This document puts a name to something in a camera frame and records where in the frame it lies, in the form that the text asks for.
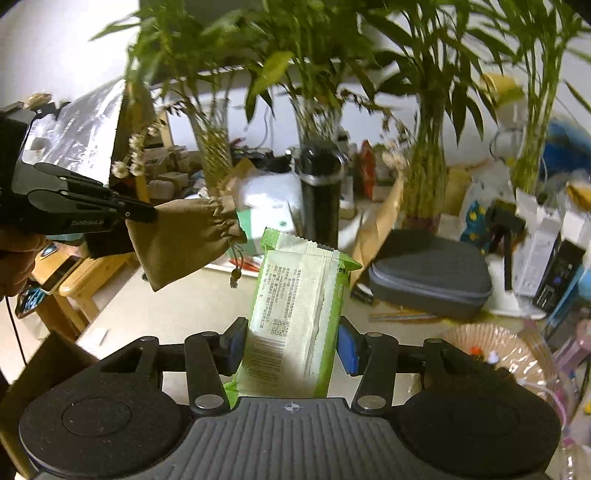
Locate green and white carton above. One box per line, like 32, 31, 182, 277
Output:
237, 207, 297, 256

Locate blue striped bag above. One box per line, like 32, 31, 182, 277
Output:
15, 285, 48, 320

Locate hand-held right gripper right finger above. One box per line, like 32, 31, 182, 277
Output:
338, 324, 509, 412

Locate black cable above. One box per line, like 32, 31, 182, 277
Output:
4, 294, 27, 366

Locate dried white flower bunch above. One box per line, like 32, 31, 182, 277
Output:
382, 137, 413, 172
110, 121, 163, 179

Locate wooden stool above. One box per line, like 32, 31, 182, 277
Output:
27, 248, 140, 339

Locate wooden rack post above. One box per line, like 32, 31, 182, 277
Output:
124, 82, 175, 149

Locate small black tripod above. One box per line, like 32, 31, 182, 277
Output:
488, 198, 528, 292

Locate brown paper bag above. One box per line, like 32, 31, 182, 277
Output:
350, 174, 406, 288

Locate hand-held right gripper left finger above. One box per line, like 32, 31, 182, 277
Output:
98, 316, 250, 417

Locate silver insulated bag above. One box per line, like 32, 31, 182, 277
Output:
27, 80, 129, 186

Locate clear pink plastic bowl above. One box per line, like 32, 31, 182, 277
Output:
438, 322, 560, 403

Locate blue carton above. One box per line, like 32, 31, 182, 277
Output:
546, 267, 591, 334

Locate black carton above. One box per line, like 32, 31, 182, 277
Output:
532, 239, 585, 311

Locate black thermos bottle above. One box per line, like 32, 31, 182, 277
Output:
297, 140, 348, 251

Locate blue fuzzy object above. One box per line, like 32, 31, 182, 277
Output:
544, 117, 591, 177

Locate grey zip case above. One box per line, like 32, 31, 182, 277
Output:
368, 230, 493, 320

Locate bamboo plant in glass vase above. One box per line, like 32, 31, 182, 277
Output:
90, 0, 287, 195
240, 0, 398, 145
480, 0, 591, 195
369, 0, 499, 223

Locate person's left hand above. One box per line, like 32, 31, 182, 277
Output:
0, 227, 48, 299

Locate white plastic wrapped package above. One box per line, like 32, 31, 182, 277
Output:
230, 170, 302, 214

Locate tall white carton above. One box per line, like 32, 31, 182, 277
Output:
512, 188, 563, 297

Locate brown drawstring pouch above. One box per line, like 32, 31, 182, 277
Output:
126, 195, 249, 292

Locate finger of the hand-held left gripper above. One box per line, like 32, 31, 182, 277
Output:
31, 161, 160, 223

